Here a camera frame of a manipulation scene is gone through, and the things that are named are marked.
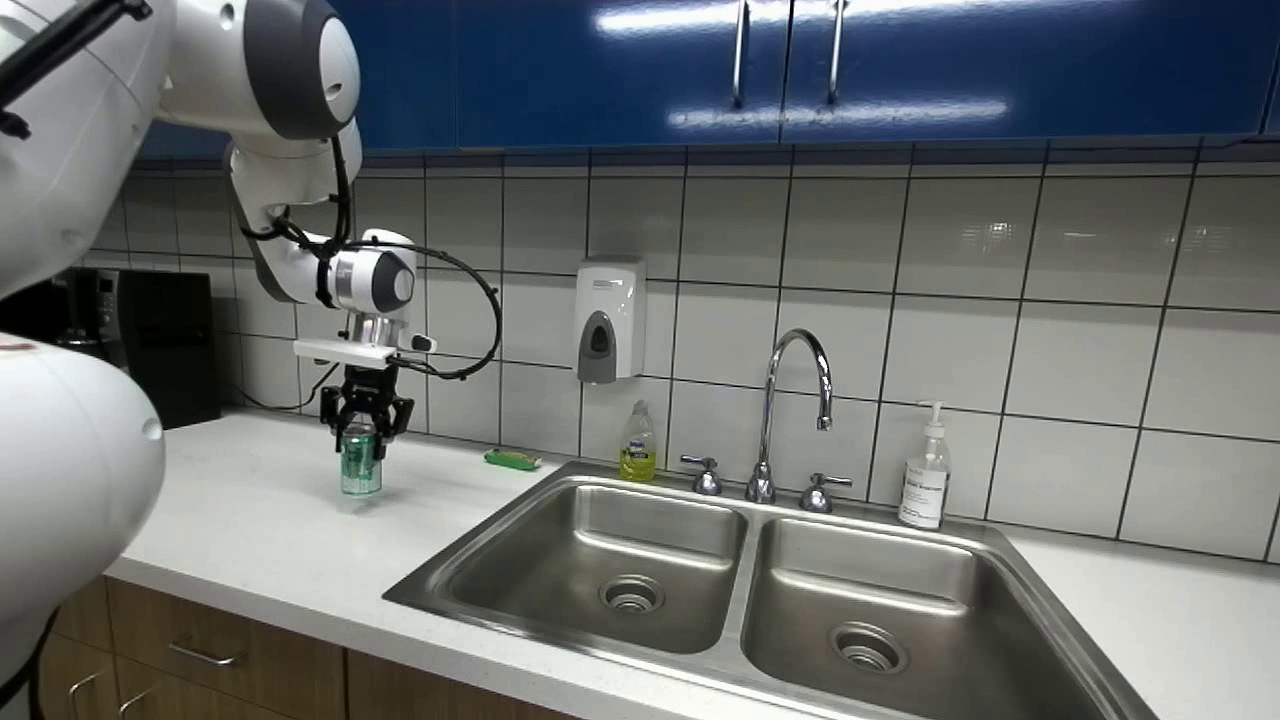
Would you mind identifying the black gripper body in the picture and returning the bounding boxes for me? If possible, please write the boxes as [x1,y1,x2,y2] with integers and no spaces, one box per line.
[314,360,415,438]

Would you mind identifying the green soda can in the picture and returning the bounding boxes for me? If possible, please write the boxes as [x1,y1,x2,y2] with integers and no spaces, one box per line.
[336,409,389,510]

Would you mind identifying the stainless steel double sink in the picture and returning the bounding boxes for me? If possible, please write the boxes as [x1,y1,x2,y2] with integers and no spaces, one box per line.
[378,459,1158,720]

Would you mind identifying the black countertop appliance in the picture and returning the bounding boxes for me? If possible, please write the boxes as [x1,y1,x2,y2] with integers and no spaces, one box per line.
[0,263,228,432]

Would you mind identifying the wooden lower cabinets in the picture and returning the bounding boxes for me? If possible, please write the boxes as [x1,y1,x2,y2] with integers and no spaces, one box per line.
[30,572,577,720]

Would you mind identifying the yellow dish soap bottle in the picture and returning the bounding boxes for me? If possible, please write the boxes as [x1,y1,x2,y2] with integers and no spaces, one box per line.
[611,396,665,484]

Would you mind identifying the blue upper cabinets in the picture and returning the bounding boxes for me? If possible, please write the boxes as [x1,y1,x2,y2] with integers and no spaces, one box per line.
[133,0,1280,161]

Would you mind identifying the chrome gooseneck faucet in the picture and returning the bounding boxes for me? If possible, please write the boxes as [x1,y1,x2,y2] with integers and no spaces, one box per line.
[740,325,838,510]

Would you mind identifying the clear pump soap bottle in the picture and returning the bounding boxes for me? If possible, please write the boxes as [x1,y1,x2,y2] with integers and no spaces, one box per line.
[896,402,957,531]

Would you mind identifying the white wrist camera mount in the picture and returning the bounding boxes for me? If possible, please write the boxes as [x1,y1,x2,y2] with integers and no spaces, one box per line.
[290,338,439,377]

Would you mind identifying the black power cord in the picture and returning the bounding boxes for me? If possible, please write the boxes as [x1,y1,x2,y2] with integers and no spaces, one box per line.
[214,357,344,418]

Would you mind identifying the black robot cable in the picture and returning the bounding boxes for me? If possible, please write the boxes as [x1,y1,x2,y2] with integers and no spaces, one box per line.
[234,134,508,385]

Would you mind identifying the white wall soap dispenser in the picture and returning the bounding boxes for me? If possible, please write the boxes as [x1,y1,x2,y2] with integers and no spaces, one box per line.
[573,262,647,389]

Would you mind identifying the chrome faucet handle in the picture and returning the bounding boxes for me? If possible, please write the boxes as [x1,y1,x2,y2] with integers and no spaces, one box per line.
[674,451,727,499]
[794,468,857,517]

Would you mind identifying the black overhead cable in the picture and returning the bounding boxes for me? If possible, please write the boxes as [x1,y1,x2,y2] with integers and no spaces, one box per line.
[0,0,155,139]

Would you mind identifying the silver cabinet door handle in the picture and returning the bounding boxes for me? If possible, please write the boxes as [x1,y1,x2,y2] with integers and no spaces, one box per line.
[822,0,850,111]
[722,0,753,111]

